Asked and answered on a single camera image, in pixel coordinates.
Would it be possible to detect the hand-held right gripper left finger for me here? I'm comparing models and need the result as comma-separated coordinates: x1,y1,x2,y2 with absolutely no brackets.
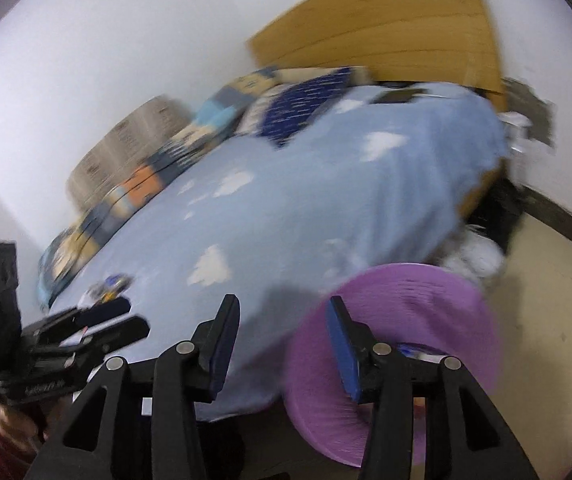
28,294,242,480

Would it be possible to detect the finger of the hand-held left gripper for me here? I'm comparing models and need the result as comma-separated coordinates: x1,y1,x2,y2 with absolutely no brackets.
83,316,151,356
68,297,132,331

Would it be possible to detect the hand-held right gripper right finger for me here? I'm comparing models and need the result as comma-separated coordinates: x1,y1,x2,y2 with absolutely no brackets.
327,296,539,480

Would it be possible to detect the blue yellow wrapper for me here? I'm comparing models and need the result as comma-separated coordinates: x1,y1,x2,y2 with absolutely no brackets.
88,272,134,302

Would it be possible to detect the blue snack bag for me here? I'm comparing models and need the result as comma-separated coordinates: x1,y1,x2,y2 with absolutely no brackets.
398,342,446,362

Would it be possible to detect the purple plastic bin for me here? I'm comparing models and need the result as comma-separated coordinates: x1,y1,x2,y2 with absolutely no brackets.
283,262,502,468

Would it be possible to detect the person's left hand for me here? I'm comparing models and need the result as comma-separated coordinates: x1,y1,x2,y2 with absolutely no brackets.
0,400,47,453

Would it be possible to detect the light blue cloud printed blanket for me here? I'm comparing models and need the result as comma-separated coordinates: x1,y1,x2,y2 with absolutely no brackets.
46,82,509,421

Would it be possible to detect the white plastic bag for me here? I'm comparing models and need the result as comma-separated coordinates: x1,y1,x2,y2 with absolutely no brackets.
441,230,507,286

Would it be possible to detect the striped beige cushion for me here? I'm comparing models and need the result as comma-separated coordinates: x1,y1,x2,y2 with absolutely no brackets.
66,95,192,216

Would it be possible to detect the navy patterned pillow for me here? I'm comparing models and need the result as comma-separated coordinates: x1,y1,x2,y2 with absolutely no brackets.
256,70,354,148

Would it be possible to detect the wooden headboard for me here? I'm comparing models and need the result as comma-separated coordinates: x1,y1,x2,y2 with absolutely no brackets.
248,0,509,111

